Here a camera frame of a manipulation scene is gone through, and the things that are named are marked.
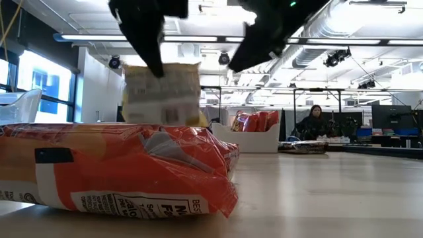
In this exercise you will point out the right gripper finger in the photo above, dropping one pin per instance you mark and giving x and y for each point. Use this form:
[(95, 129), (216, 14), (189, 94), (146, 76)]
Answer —
[(257, 46)]

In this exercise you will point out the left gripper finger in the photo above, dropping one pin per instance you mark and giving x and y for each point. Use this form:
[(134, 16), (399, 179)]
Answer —
[(145, 39)]

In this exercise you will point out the yellow Maruchan noodle pack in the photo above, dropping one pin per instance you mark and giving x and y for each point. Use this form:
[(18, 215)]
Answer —
[(165, 99)]

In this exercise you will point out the red Saucy Noods noodle pack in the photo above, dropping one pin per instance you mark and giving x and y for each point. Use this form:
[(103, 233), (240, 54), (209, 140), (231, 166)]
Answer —
[(272, 119), (115, 165), (256, 122), (239, 122)]

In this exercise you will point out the long ceiling light bar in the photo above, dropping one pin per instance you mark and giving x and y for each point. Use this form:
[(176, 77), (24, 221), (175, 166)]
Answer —
[(198, 38)]

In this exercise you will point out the white opaque plastic bin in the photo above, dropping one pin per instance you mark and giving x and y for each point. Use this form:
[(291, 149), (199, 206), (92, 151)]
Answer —
[(244, 142)]

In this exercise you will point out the person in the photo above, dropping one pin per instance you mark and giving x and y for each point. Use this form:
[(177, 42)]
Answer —
[(314, 127)]

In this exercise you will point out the clear plastic bin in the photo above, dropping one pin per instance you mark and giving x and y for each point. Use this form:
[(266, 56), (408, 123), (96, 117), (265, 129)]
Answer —
[(23, 109)]

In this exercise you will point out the black computer monitor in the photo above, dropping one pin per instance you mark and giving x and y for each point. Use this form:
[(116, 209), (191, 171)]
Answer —
[(391, 117)]

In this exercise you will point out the black metal rig frame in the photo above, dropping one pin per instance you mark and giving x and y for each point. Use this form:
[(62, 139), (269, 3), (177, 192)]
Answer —
[(294, 109)]

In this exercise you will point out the black window frame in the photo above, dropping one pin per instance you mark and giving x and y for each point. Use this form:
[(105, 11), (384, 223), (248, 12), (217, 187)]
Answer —
[(71, 99)]

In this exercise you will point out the black aluminium table frame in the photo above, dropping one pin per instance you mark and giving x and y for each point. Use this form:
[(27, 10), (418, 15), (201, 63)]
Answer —
[(380, 152)]

